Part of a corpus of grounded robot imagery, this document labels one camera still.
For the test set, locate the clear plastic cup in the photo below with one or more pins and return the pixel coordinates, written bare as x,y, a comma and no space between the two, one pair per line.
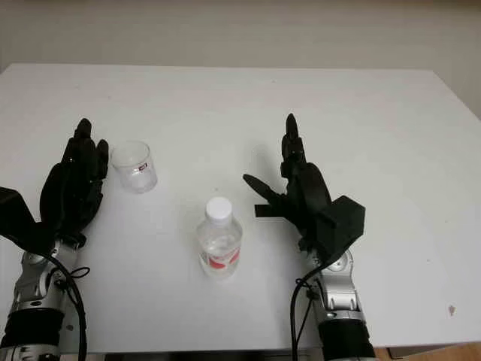
137,169

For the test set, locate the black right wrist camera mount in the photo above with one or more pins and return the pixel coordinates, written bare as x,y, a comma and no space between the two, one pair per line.
345,222

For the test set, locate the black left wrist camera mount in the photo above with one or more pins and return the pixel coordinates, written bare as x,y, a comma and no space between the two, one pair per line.
17,218

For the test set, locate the clear water bottle red label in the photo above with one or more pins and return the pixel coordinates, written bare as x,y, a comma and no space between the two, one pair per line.
219,240

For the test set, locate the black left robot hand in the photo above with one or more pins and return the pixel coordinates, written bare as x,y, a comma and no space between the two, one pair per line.
71,188

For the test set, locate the black tape strip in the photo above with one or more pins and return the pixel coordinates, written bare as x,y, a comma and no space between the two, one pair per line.
263,211

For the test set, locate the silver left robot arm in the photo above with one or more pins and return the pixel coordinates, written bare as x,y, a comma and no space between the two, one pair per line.
34,286

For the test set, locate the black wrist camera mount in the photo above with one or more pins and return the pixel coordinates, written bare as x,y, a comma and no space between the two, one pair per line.
345,222
17,218

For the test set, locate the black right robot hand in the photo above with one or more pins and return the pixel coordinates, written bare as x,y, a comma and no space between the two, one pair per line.
306,195

